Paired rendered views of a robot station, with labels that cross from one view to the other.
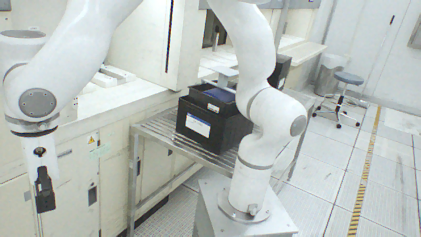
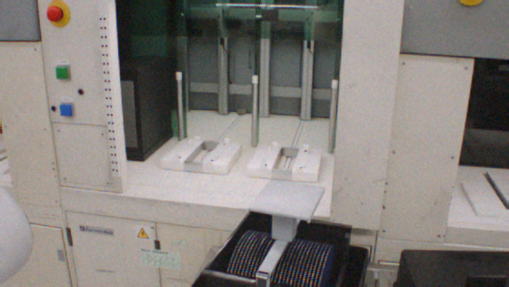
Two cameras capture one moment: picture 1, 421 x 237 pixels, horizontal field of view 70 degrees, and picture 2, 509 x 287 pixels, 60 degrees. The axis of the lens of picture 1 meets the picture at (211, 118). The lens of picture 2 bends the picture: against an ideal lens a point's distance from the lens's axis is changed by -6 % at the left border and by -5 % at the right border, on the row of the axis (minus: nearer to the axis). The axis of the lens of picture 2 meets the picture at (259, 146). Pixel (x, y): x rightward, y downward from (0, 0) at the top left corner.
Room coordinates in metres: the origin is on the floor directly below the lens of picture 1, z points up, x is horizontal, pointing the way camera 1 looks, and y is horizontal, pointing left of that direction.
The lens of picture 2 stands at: (1.06, -0.66, 1.41)
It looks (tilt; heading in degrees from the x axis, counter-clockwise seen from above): 20 degrees down; 73
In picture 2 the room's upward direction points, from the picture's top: 1 degrees clockwise
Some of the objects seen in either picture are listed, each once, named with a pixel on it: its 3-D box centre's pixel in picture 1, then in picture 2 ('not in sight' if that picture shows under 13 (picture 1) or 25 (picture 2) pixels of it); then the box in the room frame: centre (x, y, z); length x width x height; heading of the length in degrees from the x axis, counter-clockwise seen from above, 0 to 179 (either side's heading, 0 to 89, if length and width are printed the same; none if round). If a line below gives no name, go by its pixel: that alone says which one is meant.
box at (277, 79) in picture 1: (264, 72); not in sight; (2.13, -0.33, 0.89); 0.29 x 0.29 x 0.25; 67
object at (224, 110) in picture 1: (218, 103); (282, 275); (1.30, -0.02, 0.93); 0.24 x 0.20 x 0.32; 55
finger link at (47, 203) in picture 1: (46, 201); not in sight; (0.42, 0.28, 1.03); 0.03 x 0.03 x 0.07; 38
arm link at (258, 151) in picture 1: (271, 130); not in sight; (0.80, -0.18, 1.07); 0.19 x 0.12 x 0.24; 38
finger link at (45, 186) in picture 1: (42, 175); not in sight; (0.42, 0.28, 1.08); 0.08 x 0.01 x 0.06; 38
